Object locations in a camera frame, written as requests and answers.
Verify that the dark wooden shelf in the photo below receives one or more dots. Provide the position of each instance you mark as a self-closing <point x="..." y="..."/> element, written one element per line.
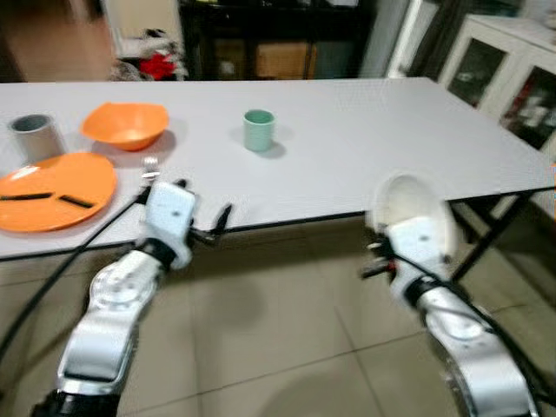
<point x="195" y="43"/>

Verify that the white bowl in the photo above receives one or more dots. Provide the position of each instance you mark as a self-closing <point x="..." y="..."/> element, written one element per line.
<point x="408" y="195"/>

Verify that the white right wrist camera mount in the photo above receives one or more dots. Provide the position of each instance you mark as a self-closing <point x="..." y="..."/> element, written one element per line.
<point x="421" y="243"/>

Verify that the white framed board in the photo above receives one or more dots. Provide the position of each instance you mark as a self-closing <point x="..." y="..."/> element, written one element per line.
<point x="139" y="17"/>

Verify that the white glass door cabinet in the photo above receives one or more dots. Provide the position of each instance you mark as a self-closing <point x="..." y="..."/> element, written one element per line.
<point x="486" y="43"/>

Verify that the grey cup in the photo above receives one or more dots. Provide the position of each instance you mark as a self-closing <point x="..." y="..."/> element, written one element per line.
<point x="39" y="143"/>

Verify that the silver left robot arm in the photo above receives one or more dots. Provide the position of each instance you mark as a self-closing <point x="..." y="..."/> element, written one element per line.
<point x="109" y="321"/>

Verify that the orange plastic bowl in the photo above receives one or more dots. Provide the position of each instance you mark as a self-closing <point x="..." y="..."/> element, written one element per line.
<point x="126" y="126"/>

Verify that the black metal table frame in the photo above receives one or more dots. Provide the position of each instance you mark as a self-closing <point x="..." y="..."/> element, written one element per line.
<point x="497" y="228"/>

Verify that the orange plastic plate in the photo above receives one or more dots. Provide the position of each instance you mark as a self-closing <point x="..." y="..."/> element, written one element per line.
<point x="52" y="217"/>

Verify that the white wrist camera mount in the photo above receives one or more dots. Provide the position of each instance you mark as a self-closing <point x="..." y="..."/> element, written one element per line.
<point x="169" y="213"/>
<point x="421" y="243"/>

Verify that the silver metal fork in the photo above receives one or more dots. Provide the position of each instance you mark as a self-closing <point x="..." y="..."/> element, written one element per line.
<point x="150" y="163"/>

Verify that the white door frame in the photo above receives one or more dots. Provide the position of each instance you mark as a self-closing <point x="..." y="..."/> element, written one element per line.
<point x="408" y="39"/>

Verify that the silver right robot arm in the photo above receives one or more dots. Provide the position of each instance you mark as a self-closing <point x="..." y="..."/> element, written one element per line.
<point x="469" y="347"/>

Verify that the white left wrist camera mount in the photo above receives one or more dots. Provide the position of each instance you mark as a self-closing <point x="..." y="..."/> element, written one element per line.
<point x="169" y="213"/>

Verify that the green cup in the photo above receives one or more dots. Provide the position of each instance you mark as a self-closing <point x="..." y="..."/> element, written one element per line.
<point x="259" y="132"/>

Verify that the red decoration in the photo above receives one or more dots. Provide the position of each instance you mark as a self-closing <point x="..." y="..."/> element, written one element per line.
<point x="159" y="66"/>

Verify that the brown cardboard box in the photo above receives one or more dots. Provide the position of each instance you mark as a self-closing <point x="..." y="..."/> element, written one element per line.
<point x="282" y="61"/>

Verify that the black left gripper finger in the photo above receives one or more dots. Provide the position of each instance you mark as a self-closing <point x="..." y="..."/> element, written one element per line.
<point x="222" y="221"/>
<point x="181" y="184"/>

